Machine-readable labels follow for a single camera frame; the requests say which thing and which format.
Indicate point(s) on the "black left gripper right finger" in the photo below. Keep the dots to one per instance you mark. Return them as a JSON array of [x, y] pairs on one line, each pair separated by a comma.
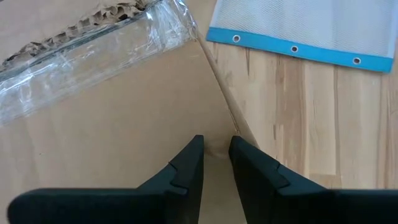
[[295, 208]]

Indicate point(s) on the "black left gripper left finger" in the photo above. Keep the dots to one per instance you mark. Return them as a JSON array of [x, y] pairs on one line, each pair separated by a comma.
[[124, 208]]

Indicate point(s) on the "brown cardboard box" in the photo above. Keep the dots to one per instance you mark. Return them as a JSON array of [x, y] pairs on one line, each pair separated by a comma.
[[124, 124]]

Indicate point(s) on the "mesh pouch with blue trim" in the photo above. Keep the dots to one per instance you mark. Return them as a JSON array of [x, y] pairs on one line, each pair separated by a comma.
[[311, 25]]

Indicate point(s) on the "clear packing tape strip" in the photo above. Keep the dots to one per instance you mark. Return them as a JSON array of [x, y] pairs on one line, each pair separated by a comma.
[[93, 62]]

